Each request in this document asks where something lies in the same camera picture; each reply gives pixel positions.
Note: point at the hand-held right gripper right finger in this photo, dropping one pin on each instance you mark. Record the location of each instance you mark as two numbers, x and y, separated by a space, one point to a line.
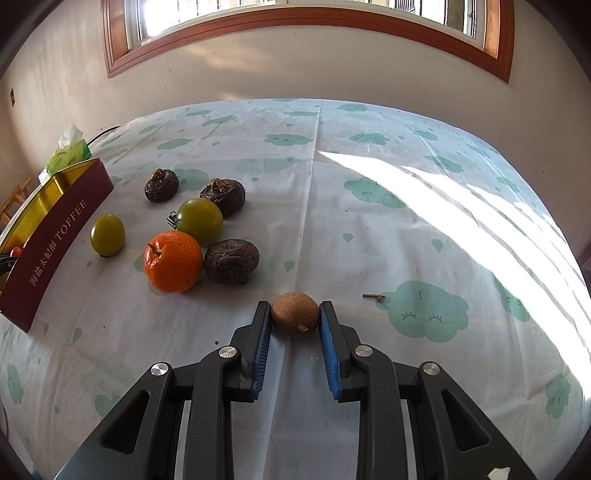
328 350

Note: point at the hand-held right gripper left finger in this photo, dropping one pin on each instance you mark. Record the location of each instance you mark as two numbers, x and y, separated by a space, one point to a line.
263 344

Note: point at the brown longan fruit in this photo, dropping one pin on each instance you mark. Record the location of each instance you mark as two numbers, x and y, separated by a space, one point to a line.
295 314

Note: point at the orange tangerine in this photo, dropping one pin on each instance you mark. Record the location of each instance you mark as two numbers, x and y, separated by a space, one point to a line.
174 263

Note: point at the dark red tin box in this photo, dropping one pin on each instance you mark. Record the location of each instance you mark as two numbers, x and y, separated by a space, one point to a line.
51 230

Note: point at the small brown stem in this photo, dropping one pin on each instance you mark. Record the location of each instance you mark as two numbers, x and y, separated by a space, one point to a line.
374 297

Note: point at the dark water chestnut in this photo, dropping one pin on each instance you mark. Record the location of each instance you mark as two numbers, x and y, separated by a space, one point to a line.
232 260
161 184
224 195

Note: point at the cloud print tablecloth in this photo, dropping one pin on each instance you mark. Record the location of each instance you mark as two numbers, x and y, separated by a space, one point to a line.
369 230

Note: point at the round green tomato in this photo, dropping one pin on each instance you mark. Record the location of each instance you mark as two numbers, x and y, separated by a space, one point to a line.
201 220

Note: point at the oval green tomato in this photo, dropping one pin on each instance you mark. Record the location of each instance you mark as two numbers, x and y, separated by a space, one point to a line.
107 233

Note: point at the green tissue pack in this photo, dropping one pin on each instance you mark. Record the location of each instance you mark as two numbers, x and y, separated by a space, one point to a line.
67 154

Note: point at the wooden chair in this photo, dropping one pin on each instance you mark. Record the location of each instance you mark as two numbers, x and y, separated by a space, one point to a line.
14 196

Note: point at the wooden window frame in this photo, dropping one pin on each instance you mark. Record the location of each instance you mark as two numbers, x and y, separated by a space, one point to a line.
314 32

